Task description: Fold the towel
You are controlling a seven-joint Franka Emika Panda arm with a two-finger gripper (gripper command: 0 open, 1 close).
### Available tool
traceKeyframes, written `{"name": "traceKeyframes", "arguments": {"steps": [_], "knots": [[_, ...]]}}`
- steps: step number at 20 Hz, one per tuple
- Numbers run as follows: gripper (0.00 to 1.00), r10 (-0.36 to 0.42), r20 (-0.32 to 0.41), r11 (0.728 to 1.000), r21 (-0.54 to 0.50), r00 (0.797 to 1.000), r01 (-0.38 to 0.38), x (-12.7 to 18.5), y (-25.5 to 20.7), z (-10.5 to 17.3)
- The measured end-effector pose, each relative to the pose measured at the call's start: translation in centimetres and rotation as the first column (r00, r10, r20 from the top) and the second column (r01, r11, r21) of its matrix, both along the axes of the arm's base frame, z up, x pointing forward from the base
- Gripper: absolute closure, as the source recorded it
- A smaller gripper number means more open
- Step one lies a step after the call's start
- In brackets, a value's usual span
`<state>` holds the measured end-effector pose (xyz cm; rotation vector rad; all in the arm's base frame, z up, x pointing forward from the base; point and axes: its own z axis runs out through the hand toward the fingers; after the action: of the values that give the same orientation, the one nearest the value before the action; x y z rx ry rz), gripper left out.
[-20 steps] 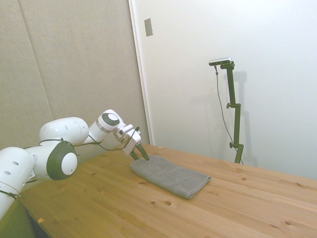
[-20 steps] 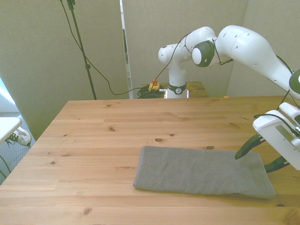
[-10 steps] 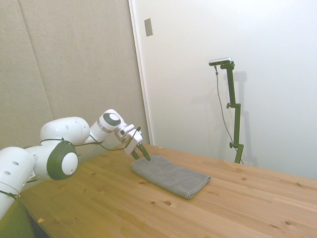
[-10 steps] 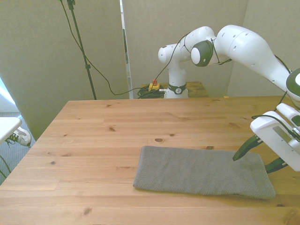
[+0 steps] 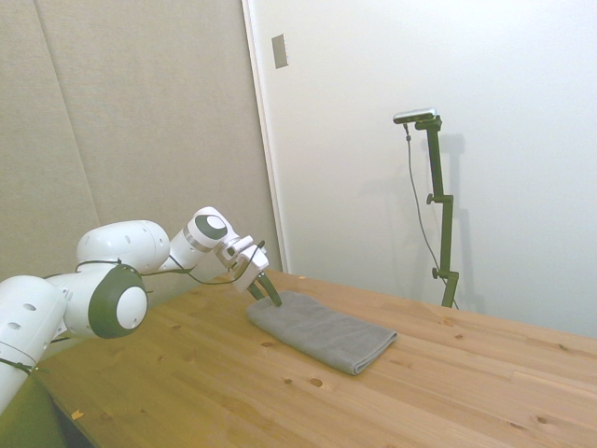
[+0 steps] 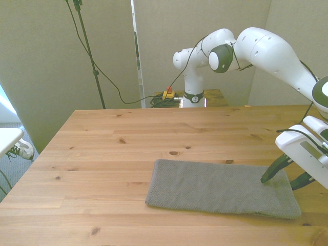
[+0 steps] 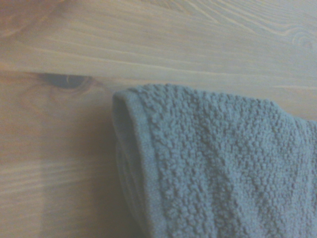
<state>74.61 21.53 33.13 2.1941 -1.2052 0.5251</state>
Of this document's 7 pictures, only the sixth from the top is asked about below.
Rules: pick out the black tripod pole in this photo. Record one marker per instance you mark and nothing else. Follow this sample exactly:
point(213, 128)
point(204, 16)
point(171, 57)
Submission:
point(89, 48)

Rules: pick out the white side table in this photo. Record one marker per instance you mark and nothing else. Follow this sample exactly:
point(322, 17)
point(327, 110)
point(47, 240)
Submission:
point(9, 139)

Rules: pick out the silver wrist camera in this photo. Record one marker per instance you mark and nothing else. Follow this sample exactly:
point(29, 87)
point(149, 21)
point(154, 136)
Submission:
point(311, 150)

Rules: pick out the white sneaker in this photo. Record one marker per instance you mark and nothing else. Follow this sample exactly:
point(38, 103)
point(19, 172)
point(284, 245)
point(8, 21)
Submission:
point(24, 151)

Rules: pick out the grey towel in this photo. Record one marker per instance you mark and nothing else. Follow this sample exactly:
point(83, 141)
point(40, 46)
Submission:
point(217, 189)

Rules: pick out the yellow emergency stop button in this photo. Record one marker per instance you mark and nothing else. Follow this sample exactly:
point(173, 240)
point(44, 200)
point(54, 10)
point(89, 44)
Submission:
point(169, 95)

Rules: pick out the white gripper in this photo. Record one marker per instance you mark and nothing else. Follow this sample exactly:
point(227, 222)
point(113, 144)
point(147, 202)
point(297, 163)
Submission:
point(288, 143)

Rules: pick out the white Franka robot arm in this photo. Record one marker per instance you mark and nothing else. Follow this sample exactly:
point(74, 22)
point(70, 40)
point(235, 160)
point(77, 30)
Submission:
point(269, 48)

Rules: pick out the white partition post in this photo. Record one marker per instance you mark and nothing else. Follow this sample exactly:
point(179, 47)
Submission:
point(139, 64)

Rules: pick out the wooden robot pedestal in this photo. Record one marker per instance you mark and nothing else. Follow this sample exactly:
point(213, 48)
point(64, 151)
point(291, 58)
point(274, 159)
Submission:
point(215, 98)

